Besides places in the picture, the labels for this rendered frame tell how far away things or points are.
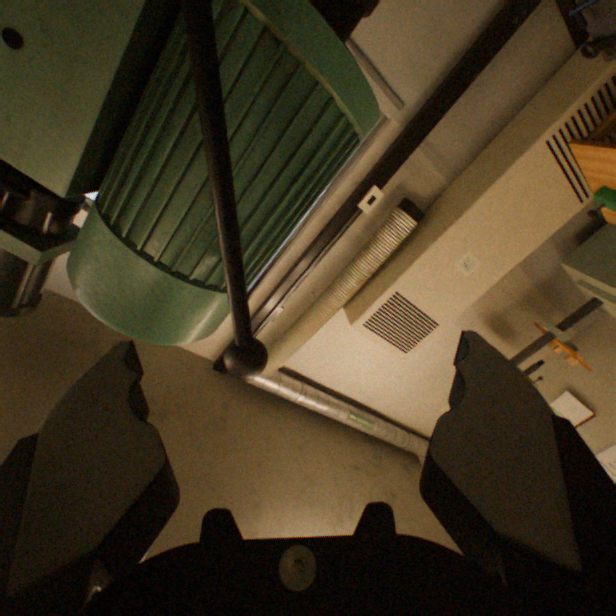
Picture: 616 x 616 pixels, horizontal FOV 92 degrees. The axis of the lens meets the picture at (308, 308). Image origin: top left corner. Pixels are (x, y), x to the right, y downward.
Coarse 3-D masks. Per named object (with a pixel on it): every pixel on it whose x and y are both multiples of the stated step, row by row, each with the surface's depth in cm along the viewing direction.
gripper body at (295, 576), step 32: (224, 512) 6; (384, 512) 6; (192, 544) 5; (224, 544) 5; (256, 544) 5; (288, 544) 5; (320, 544) 5; (352, 544) 5; (384, 544) 5; (416, 544) 5; (128, 576) 5; (160, 576) 5; (192, 576) 5; (224, 576) 5; (256, 576) 5; (288, 576) 5; (320, 576) 5; (352, 576) 5; (384, 576) 5; (416, 576) 5; (448, 576) 5; (480, 576) 5; (96, 608) 4; (128, 608) 4; (160, 608) 4; (192, 608) 4; (224, 608) 4; (256, 608) 4; (288, 608) 4; (320, 608) 4; (352, 608) 4; (384, 608) 4; (416, 608) 4; (448, 608) 4; (480, 608) 4; (512, 608) 4
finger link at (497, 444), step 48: (480, 336) 11; (480, 384) 9; (528, 384) 9; (480, 432) 7; (528, 432) 7; (432, 480) 7; (480, 480) 6; (528, 480) 6; (480, 528) 6; (528, 528) 5; (576, 576) 5
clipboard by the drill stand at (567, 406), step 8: (568, 392) 234; (560, 400) 236; (568, 400) 231; (576, 400) 227; (552, 408) 238; (560, 408) 234; (568, 408) 230; (576, 408) 225; (584, 408) 221; (560, 416) 232; (568, 416) 228; (576, 416) 224; (584, 416) 219; (592, 416) 219; (576, 424) 224
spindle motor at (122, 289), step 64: (256, 0) 18; (256, 64) 20; (320, 64) 20; (128, 128) 25; (192, 128) 22; (256, 128) 22; (320, 128) 23; (128, 192) 24; (192, 192) 23; (256, 192) 24; (320, 192) 29; (128, 256) 25; (192, 256) 26; (256, 256) 29; (128, 320) 28; (192, 320) 30
